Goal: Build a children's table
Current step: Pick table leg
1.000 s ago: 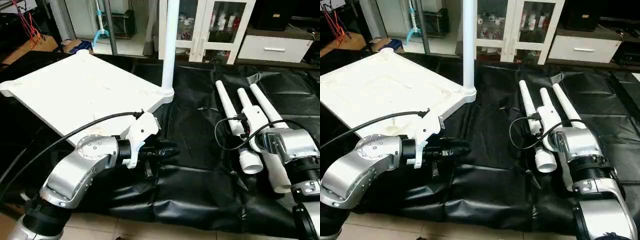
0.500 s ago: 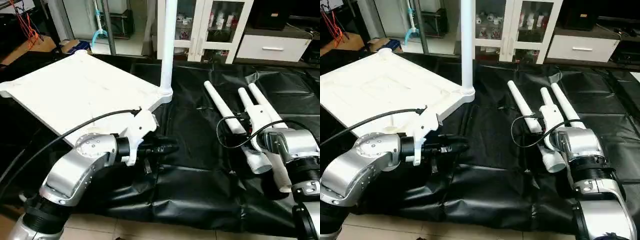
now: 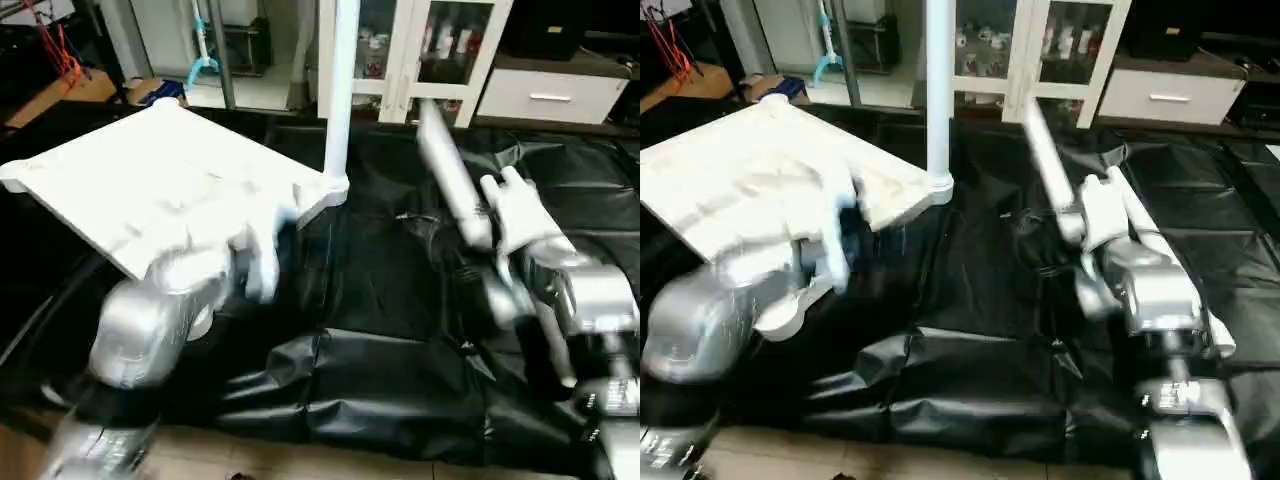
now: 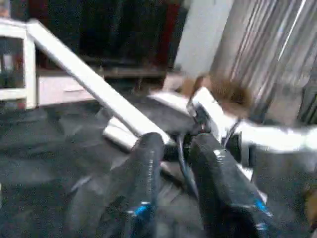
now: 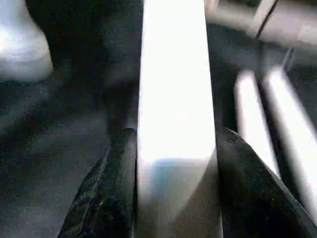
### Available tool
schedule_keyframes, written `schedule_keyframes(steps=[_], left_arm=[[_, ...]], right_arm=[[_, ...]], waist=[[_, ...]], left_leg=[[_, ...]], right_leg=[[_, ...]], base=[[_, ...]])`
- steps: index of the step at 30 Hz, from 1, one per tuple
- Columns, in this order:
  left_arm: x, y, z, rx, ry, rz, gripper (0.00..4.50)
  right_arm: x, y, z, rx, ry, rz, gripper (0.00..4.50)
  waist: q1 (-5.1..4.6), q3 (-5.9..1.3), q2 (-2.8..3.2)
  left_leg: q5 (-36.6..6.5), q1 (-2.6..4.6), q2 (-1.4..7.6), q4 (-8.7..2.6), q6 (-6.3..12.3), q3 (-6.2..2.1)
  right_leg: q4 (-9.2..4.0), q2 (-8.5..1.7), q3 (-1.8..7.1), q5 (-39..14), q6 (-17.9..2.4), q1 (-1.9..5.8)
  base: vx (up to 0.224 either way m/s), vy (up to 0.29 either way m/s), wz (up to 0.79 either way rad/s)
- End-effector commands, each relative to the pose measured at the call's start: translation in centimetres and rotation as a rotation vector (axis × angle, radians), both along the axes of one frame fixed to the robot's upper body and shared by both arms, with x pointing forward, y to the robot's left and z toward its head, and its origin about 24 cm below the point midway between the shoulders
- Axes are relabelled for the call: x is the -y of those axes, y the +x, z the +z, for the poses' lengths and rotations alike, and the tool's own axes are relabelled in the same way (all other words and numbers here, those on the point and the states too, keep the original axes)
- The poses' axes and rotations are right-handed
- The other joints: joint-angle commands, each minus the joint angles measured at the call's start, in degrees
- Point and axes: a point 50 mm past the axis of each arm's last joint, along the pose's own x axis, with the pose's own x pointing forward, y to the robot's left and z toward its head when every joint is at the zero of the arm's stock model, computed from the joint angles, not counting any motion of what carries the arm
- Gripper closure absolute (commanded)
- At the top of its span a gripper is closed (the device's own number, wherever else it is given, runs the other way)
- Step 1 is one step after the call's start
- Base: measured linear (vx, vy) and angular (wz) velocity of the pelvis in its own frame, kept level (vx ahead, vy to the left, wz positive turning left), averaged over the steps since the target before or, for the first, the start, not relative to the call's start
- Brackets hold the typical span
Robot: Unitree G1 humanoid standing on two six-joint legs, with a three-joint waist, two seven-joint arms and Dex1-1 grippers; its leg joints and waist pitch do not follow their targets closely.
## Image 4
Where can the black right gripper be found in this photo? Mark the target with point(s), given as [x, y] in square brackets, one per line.
[185, 141]

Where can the black mat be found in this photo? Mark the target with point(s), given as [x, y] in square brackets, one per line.
[49, 163]

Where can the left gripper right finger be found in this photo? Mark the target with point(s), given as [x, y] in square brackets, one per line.
[223, 193]

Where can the grey pleated curtain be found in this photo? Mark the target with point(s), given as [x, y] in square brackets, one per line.
[272, 49]

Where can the white drawer unit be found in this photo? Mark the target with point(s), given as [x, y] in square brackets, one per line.
[59, 89]

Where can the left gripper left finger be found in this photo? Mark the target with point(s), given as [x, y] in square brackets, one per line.
[133, 193]

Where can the white glass-door cabinet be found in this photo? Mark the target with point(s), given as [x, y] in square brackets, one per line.
[20, 64]

